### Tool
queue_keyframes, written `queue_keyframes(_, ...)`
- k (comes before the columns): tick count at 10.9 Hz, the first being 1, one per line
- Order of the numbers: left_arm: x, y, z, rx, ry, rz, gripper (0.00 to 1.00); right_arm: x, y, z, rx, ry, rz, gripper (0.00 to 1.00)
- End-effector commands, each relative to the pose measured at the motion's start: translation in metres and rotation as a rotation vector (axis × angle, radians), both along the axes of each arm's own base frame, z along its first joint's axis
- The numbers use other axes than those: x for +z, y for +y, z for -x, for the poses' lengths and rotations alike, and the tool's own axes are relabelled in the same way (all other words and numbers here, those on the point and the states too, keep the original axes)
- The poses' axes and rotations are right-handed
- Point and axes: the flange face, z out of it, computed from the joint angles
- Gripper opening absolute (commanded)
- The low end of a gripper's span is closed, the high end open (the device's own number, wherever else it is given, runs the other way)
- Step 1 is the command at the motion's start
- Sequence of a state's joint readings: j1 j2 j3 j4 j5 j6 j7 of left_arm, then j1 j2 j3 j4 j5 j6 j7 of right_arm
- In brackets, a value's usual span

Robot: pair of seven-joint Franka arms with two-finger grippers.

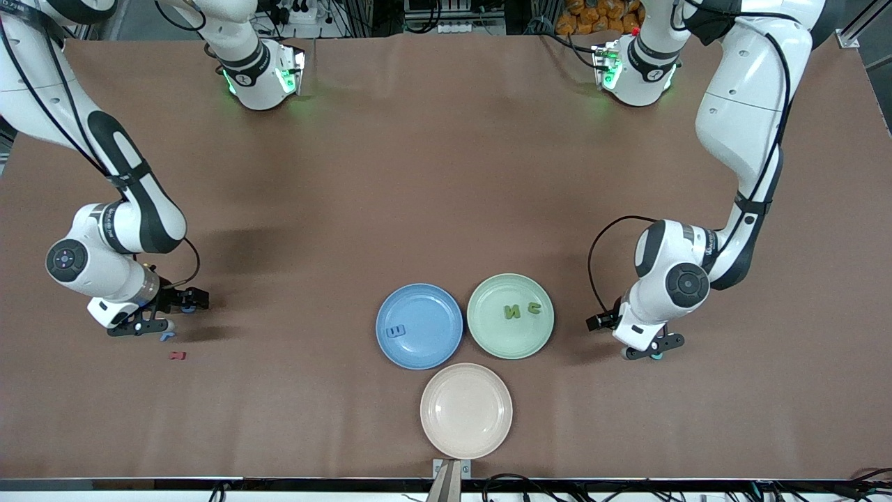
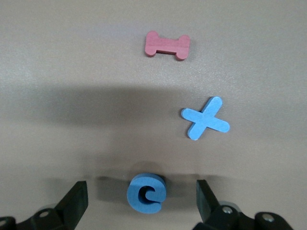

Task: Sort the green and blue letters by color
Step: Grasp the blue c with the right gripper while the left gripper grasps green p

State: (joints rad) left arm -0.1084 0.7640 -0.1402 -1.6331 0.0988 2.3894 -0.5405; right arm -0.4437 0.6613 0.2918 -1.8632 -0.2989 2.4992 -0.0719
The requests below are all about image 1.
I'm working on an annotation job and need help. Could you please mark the black table edge rail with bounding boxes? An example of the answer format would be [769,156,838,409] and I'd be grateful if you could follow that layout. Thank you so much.
[0,478,892,494]

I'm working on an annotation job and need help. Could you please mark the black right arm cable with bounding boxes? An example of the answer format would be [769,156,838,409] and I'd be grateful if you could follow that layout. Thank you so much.
[143,237,201,290]

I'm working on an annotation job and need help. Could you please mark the black cable loop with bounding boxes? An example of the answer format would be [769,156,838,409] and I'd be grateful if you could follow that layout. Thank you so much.
[481,474,558,502]

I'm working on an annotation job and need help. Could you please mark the beige plate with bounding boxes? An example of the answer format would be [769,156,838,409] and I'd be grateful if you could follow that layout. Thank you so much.
[420,363,514,459]

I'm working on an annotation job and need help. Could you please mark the grey metal camera bracket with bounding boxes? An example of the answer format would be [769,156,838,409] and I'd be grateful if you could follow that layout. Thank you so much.
[432,459,472,502]

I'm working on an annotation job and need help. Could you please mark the blue plate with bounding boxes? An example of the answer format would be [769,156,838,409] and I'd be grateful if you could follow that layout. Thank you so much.
[376,283,463,370]

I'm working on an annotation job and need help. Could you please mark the aluminium frame profile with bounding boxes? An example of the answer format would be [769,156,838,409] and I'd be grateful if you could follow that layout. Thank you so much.
[836,0,892,50]

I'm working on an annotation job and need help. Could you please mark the orange snack bags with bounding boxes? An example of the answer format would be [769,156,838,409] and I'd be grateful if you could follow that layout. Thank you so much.
[555,0,645,36]

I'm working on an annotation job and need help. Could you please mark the large white power strip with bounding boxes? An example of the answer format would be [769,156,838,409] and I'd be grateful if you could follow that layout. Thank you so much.
[268,3,318,25]

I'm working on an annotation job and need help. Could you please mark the table cover sheet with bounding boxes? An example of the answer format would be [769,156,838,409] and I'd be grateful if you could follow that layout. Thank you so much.
[0,31,892,482]

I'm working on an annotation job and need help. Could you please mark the green plate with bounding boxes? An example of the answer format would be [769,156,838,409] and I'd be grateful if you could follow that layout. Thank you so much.
[467,273,555,360]

